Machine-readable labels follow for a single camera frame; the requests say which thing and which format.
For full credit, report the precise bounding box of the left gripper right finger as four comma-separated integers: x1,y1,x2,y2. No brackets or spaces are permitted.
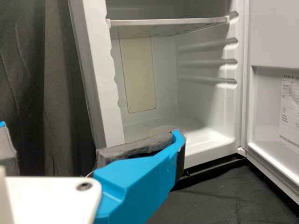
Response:
93,129,188,219

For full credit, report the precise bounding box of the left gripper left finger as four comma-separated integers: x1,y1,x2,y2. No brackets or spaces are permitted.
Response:
0,121,20,177

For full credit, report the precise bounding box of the incubator door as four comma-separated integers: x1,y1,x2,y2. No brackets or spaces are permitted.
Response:
240,0,299,206

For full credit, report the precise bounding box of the white incubator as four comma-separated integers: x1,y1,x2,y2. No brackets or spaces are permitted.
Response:
67,0,251,171

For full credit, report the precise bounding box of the black platform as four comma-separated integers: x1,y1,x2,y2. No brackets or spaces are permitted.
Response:
177,155,247,185

